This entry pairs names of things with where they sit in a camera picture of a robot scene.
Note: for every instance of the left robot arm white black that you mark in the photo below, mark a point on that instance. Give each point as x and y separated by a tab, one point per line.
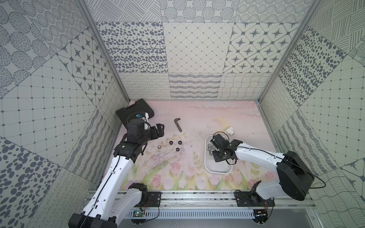
103	211

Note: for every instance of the white pipe elbow fitting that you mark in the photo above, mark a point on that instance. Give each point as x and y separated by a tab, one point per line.
230	131

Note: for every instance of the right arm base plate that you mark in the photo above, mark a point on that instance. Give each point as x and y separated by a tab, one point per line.
248	199

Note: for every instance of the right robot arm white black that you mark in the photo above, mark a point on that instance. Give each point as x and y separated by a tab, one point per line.
293	177

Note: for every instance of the left controller board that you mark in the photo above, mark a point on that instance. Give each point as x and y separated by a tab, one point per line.
138	217

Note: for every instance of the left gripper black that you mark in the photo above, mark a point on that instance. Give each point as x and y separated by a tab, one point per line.
155	131

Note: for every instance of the rusty wrench jaw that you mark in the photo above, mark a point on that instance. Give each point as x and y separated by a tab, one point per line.
176	121

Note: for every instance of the white slotted cable duct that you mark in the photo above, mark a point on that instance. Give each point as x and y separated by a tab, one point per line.
196	214

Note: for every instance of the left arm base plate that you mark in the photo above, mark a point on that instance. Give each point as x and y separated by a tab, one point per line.
150	199

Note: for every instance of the controller board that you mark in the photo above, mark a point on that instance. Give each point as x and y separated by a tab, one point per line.
138	217
260	217

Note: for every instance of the black plastic tool case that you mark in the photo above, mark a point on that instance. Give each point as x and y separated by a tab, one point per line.
140	107

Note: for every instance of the white storage tray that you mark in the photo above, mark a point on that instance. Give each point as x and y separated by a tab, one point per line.
214	167

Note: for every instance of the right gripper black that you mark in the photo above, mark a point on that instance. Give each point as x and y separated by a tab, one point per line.
217	159

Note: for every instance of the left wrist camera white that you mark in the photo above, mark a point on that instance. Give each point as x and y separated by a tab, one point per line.
144	116

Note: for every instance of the aluminium rail frame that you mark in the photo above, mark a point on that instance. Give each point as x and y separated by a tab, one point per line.
219	200

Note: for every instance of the right controller board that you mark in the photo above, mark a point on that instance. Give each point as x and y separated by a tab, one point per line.
260	217

